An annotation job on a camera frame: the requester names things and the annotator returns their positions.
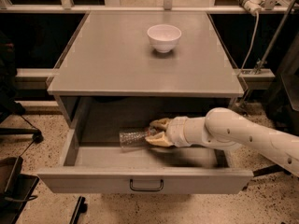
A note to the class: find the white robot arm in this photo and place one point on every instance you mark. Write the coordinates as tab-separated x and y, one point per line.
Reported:
223	129

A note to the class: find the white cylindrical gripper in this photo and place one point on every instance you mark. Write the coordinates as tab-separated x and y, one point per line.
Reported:
176	131

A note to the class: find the clear plastic water bottle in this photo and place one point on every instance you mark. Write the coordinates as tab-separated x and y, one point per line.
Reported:
135	137

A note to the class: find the white power strip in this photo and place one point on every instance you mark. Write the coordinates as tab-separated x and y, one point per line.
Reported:
251	6

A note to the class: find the white ceramic bowl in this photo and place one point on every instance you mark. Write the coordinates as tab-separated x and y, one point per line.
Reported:
164	37

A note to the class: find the black drawer handle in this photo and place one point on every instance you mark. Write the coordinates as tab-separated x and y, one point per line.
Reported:
146	185

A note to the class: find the black office chair left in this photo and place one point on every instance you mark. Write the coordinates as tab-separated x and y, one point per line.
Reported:
8	105

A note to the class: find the open grey top drawer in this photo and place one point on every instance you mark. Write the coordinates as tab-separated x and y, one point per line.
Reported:
93	161

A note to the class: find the metal diagonal rod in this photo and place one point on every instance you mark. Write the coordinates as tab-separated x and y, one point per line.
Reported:
258	67

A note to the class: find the grey cabinet with counter top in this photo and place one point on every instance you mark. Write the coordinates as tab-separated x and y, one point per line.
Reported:
112	55

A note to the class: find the black bin lower left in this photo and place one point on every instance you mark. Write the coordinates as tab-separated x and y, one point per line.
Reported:
16	189

